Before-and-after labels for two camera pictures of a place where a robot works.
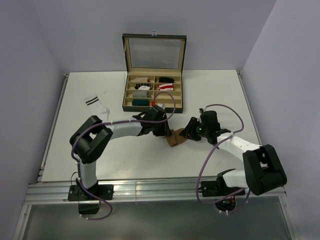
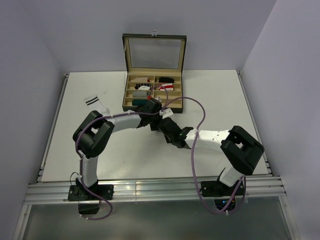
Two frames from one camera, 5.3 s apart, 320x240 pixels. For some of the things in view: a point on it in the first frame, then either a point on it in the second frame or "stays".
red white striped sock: [166, 87] stays
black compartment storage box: [154, 63] stays
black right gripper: [188, 132] to [167, 139]
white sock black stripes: [97, 108] stays
